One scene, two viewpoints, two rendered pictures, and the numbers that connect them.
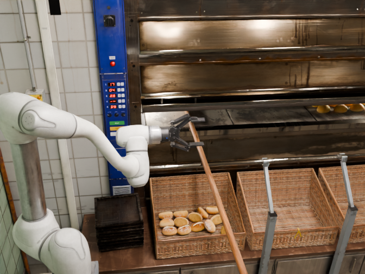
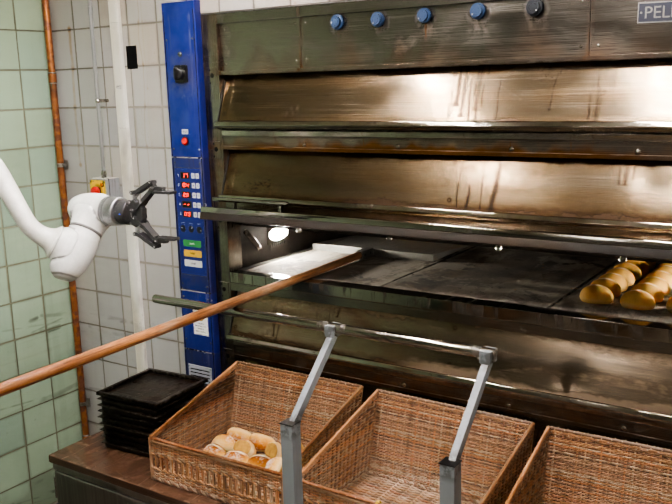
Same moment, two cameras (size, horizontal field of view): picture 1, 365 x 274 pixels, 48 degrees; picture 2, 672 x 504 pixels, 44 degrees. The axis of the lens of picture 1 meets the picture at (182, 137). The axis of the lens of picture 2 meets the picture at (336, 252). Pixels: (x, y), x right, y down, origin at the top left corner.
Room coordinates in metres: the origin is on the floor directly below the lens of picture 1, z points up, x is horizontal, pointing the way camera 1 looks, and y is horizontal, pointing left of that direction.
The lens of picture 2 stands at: (0.27, -2.04, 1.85)
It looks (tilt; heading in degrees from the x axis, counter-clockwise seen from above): 11 degrees down; 42
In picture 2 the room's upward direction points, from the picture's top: 2 degrees counter-clockwise
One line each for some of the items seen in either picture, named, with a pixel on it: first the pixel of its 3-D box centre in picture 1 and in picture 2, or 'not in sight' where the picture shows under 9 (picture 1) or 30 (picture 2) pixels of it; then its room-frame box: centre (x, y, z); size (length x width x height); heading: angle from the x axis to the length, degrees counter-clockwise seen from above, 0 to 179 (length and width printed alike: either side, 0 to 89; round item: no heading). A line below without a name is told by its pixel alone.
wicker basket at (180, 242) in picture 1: (194, 212); (258, 431); (2.02, -0.09, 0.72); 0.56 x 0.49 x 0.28; 99
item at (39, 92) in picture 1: (35, 99); (104, 190); (2.12, 0.85, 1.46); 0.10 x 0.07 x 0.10; 98
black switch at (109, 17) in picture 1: (109, 17); (177, 67); (2.17, 0.40, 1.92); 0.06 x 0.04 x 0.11; 98
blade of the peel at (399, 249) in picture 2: not in sight; (391, 243); (2.93, 0.04, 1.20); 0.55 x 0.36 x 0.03; 99
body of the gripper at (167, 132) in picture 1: (170, 134); (133, 212); (1.71, 0.06, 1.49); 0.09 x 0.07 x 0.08; 99
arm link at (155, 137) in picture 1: (155, 134); (116, 211); (1.69, 0.13, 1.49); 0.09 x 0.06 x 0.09; 9
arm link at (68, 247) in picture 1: (68, 253); not in sight; (1.23, 0.47, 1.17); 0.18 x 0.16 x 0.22; 58
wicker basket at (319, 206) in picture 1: (283, 206); (415, 473); (2.11, -0.68, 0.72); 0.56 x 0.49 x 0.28; 97
